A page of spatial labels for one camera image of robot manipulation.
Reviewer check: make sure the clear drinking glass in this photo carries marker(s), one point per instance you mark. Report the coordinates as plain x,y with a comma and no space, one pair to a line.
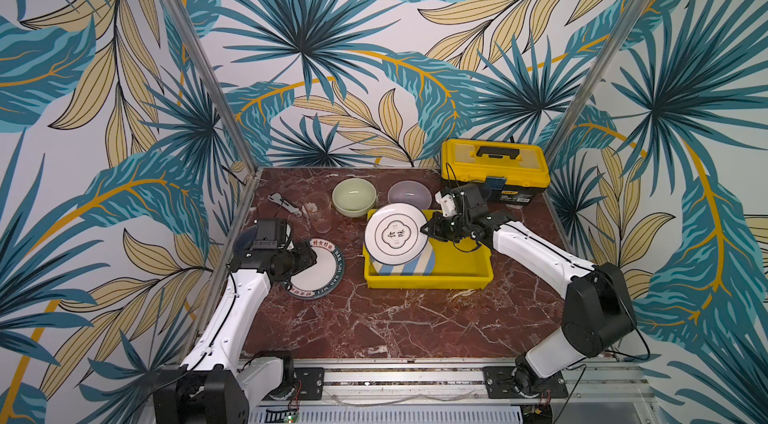
317,207

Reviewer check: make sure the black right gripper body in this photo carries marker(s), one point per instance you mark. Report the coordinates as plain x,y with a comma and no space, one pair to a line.
445,226

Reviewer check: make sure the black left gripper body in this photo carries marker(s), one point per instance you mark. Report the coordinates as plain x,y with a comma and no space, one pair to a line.
299,259

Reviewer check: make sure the lilac bowl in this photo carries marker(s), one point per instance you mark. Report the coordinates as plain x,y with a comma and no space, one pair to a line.
410,192

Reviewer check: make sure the pale green bowl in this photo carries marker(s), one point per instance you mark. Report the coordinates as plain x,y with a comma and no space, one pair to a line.
354,197

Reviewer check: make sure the dark blue bowl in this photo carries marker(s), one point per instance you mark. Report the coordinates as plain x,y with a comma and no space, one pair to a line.
243,245

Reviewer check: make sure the white plate teal lettered rim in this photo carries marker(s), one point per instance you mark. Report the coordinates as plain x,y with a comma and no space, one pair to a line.
324,276

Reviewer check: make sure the yellow black plastic toolbox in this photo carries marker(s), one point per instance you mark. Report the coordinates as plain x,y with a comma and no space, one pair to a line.
505,172

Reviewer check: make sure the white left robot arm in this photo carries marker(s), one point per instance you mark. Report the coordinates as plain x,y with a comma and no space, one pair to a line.
228,334

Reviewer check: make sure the blue striped plate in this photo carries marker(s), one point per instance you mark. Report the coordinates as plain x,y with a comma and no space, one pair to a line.
422,265

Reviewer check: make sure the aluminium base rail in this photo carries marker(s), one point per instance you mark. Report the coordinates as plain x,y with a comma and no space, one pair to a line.
461,390

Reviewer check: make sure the white plate green rings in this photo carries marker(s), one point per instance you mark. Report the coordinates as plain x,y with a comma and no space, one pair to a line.
396,233

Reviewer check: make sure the yellow plastic bin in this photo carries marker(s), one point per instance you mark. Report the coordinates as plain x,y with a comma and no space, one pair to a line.
456,267

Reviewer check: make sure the metal wrench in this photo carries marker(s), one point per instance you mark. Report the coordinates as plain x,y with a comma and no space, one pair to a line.
279,200

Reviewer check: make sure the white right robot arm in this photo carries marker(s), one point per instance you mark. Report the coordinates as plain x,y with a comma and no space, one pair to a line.
597,309

